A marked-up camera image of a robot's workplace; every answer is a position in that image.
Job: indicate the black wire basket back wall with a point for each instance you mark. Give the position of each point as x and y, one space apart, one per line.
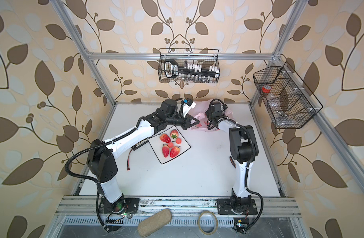
207 57

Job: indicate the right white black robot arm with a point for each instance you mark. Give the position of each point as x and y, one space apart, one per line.
243 149

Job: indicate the pink plastic bag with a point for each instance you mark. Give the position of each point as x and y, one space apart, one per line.
198 112

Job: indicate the black connector board with wires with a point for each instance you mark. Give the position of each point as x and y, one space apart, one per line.
140 145

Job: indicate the orange black pliers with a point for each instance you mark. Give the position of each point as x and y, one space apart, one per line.
232 162

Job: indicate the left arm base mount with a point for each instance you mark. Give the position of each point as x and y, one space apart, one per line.
123 205

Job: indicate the white square plate black rim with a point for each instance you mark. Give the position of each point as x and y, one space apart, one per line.
157 145

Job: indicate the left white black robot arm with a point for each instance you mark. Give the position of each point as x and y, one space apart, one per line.
102 154

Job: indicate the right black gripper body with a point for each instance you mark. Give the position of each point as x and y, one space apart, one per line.
210 115

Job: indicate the clear tape roll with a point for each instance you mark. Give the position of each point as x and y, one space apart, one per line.
207 223

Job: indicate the red fake strawberry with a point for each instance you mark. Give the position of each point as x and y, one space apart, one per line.
174 151
165 138
165 151
174 134

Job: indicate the black socket set tool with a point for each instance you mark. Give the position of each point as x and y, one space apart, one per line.
189 70

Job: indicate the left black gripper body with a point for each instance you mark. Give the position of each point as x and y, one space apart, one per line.
176 119

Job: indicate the black wire basket wall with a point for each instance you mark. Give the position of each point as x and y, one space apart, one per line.
207 57
291 103

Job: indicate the black wire basket right wall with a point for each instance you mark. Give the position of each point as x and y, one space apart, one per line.
291 103

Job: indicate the beige oval sponge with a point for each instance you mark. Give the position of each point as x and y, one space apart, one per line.
154 223

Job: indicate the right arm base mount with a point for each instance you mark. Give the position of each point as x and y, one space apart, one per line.
236 206

